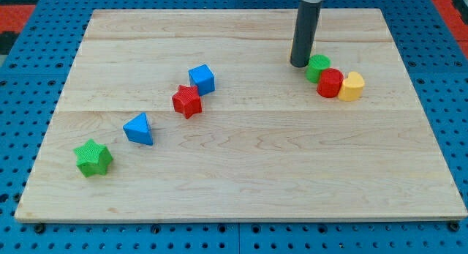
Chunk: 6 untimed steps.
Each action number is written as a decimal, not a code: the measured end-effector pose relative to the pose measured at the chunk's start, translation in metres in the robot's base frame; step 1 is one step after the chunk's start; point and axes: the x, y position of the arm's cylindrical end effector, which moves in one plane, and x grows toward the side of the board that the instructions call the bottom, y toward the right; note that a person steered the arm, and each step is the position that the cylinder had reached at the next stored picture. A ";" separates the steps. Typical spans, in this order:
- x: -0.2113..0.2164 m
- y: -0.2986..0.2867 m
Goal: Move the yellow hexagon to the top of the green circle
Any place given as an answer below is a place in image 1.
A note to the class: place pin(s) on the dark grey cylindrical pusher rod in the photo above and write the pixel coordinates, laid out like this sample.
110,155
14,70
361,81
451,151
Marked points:
305,28

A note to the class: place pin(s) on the green cylinder block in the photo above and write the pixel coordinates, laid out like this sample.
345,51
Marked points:
317,63

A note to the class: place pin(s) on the red cylinder block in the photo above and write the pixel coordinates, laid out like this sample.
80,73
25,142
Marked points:
330,83

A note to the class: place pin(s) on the yellow heart block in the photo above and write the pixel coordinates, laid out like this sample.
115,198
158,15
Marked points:
351,87

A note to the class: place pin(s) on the blue cube block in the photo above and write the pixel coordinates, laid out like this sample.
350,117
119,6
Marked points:
203,78

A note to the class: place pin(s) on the light wooden board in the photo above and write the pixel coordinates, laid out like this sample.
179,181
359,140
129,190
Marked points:
266,148

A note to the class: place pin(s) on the red star block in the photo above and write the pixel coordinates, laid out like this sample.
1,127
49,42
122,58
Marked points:
187,101

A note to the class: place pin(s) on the blue triangle block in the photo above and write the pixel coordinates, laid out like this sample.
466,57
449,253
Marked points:
138,130

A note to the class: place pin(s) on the green star block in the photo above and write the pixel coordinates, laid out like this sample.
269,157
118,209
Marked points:
92,158

